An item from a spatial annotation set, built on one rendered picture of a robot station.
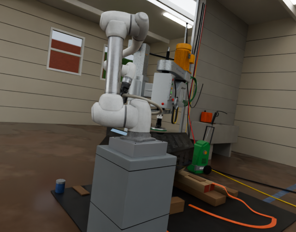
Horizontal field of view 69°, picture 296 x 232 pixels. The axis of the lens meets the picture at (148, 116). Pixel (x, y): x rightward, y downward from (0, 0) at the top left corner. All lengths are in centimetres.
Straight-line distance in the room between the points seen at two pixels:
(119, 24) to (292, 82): 602
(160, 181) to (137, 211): 23
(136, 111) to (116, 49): 42
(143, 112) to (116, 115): 17
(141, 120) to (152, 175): 35
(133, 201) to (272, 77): 634
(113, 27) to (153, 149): 82
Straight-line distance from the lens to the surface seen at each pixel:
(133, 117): 139
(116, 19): 152
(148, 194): 142
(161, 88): 263
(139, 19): 152
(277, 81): 716
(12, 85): 814
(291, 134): 693
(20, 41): 829
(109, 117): 138
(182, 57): 331
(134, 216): 142
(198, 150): 407
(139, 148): 132
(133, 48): 172
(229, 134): 598
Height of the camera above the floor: 112
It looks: 3 degrees down
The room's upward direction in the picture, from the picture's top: 7 degrees clockwise
